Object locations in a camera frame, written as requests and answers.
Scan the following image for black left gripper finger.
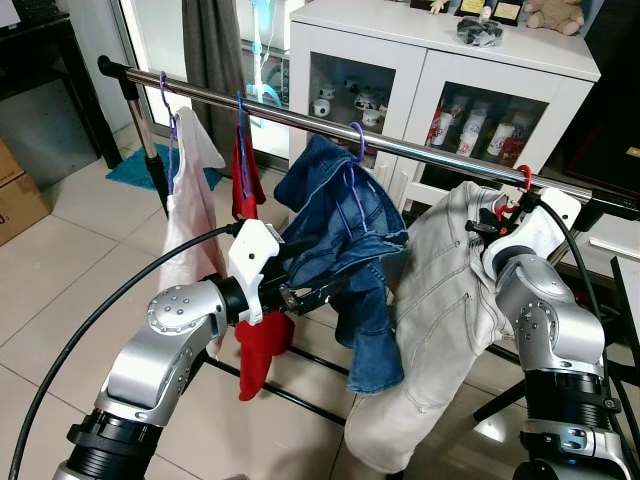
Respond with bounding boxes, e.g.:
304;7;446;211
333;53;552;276
280;236;346;261
286;282;353;313

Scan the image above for red wire hanger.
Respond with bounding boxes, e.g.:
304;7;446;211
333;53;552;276
497;165;534;223

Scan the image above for beige jeans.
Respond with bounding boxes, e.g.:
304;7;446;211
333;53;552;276
343;180;521;476

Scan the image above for blue denim jeans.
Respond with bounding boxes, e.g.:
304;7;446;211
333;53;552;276
273;135;409;396

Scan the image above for red t-shirt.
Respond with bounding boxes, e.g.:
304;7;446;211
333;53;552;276
230;127;297;403

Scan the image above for white printed t-shirt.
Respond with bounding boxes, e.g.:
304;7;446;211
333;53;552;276
155;107;229;361

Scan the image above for white low drawer unit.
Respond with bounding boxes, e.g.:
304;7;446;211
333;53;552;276
590;215;640;261

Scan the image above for chrome and black clothes rack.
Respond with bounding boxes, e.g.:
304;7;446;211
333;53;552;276
97;55;640;426

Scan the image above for large white table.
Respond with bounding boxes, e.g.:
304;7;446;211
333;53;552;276
610;255;640;401

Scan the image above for white glass-door cabinet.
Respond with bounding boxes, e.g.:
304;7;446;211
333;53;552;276
288;0;601;216

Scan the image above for teal floor mat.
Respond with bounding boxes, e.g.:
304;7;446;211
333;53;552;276
105;143;226;193

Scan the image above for beige teddy bear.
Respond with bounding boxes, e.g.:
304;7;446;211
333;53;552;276
525;0;586;36

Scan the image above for grey curtain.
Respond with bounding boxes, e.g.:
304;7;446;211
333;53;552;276
183;0;251;126

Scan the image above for brown cardboard box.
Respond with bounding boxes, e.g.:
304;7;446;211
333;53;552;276
0;135;51;246

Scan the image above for black desk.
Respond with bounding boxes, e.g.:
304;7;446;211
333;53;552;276
0;0;121;166

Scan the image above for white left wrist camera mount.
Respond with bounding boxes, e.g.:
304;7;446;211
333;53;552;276
228;218;286;326

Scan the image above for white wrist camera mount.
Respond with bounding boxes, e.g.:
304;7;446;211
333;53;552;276
482;188;583;276
228;218;286;326

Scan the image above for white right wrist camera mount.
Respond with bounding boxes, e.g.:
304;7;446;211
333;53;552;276
482;188;583;276

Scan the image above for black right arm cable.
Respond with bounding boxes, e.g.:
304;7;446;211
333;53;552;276
535;195;640;471

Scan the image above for purple wire hanger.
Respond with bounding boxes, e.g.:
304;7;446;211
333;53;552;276
335;122;386;251
157;72;183;196

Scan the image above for blue wire hanger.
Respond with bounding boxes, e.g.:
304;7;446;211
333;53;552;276
234;92;253;201

